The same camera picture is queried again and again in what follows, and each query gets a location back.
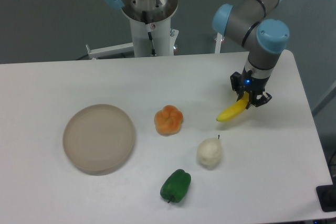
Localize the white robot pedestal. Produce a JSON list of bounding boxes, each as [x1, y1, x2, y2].
[[120, 0, 180, 58]]

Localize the white pear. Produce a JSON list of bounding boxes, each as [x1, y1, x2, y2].
[[196, 135, 223, 169]]

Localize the yellow banana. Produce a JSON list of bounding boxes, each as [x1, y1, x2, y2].
[[216, 92, 249, 122]]

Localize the white right support bracket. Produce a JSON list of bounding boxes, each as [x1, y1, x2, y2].
[[214, 33, 225, 54]]

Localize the white left support bracket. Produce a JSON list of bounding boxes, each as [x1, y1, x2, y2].
[[86, 42, 133, 59]]

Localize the orange bread roll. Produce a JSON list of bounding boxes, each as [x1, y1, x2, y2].
[[154, 105, 184, 135]]

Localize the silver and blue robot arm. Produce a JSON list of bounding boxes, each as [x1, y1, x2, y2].
[[104, 0, 289, 107]]

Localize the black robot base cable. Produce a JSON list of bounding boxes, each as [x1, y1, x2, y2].
[[142, 10, 158, 57]]

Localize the white support bracket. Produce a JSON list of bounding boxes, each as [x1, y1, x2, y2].
[[214, 33, 225, 54], [86, 42, 133, 59]]

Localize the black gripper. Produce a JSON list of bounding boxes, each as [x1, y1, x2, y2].
[[230, 69, 272, 109]]

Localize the beige round plate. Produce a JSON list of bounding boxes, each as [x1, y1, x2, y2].
[[62, 104, 136, 176]]

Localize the green bell pepper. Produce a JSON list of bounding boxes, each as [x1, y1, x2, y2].
[[160, 169, 192, 203]]

